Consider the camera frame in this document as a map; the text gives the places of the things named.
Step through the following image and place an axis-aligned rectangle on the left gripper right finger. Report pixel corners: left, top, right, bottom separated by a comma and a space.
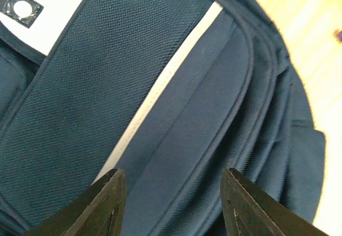
220, 168, 326, 236

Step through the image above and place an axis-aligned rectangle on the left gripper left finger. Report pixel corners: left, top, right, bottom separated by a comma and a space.
26, 169, 126, 235

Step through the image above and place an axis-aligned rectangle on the navy blue student backpack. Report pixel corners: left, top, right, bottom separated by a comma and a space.
1, 0, 325, 235

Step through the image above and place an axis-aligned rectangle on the purple marker pen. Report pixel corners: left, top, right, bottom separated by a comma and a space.
333, 29, 342, 43

